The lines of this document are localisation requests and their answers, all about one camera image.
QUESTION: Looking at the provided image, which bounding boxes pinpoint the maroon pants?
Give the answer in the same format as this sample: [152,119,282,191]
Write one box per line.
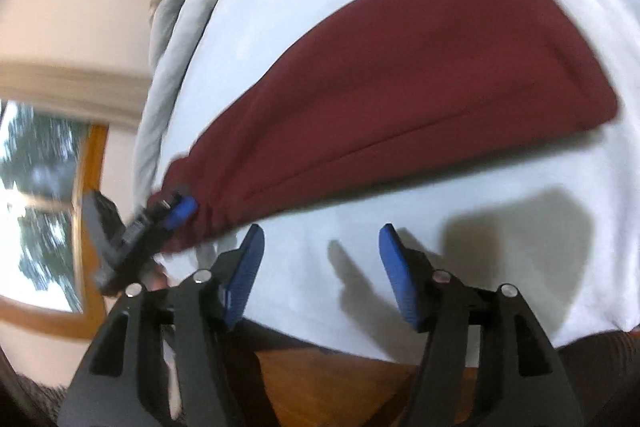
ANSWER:
[150,0,621,255]

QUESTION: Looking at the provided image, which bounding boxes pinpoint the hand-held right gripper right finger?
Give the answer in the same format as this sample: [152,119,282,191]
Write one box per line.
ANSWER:
[378,223,586,427]

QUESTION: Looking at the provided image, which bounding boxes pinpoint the beige curtain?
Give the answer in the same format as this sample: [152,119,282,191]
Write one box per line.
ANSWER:
[0,57,153,130]

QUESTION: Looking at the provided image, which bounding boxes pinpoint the grey duvet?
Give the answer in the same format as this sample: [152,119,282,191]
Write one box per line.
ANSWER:
[132,0,261,228]

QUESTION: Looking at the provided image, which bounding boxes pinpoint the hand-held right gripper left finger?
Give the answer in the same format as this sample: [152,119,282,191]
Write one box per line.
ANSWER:
[60,223,266,427]

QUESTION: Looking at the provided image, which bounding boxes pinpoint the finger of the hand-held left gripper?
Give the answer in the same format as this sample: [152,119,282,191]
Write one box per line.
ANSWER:
[142,191,200,235]

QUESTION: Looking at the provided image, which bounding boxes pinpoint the wooden framed window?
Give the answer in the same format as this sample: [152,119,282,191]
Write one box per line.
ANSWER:
[0,99,111,340]

